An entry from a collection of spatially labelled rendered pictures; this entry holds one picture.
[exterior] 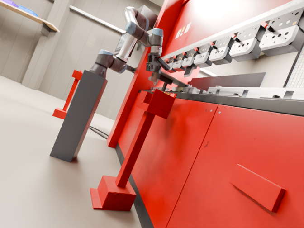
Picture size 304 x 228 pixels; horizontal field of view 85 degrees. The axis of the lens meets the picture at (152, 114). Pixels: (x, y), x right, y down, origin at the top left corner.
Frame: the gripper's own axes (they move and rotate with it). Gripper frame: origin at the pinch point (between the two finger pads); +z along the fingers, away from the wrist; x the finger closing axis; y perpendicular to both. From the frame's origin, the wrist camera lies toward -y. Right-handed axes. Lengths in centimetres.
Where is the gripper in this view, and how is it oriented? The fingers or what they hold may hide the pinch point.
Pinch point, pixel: (156, 84)
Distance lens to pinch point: 118.5
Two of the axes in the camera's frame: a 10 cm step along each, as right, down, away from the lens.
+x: 4.3, 2.0, -8.8
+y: -9.0, 0.1, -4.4
